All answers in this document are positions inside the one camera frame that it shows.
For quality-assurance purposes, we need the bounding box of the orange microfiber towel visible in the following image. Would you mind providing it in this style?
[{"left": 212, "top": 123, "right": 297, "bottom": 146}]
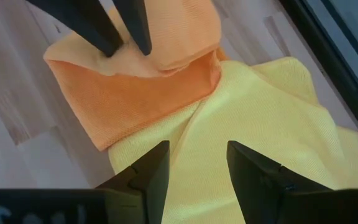
[{"left": 43, "top": 0, "right": 229, "bottom": 152}]

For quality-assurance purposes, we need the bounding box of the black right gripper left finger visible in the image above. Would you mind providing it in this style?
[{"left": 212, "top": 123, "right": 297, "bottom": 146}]
[{"left": 95, "top": 139, "right": 171, "bottom": 224}]

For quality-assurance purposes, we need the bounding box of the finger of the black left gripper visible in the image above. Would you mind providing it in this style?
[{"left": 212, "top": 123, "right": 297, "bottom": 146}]
[
  {"left": 112, "top": 0, "right": 153, "bottom": 57},
  {"left": 25, "top": 0, "right": 124, "bottom": 58}
]

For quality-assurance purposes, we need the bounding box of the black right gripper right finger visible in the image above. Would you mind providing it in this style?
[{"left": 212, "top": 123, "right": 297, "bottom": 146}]
[{"left": 226, "top": 139, "right": 335, "bottom": 224}]

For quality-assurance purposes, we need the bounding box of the yellow microfiber towel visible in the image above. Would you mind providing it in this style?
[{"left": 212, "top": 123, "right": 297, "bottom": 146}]
[{"left": 107, "top": 55, "right": 358, "bottom": 224}]

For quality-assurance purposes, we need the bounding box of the black aluminium table frame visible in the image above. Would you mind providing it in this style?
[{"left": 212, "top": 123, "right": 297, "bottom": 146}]
[{"left": 278, "top": 0, "right": 358, "bottom": 139}]

